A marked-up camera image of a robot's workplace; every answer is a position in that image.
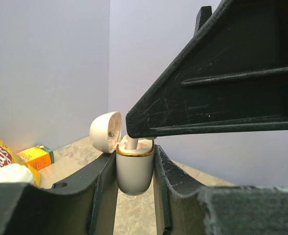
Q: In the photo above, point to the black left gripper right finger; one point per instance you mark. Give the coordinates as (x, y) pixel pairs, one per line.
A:
(185, 206)

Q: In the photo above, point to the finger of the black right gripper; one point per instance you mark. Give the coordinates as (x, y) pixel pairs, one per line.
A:
(232, 76)
(203, 15)

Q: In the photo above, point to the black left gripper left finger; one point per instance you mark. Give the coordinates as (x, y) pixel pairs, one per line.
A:
(83, 203)

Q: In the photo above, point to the beige earbud case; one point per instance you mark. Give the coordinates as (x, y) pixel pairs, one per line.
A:
(134, 168)

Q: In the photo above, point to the white stem earbud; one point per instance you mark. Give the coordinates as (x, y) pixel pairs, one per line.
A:
(131, 143)

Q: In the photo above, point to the orange juice carton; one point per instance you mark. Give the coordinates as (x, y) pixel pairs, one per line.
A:
(38, 157)

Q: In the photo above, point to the long green white cabbage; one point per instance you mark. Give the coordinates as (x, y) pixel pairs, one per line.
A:
(16, 173)

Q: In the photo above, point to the yellow Lays chip bag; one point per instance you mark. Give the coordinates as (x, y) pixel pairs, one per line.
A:
(8, 156)

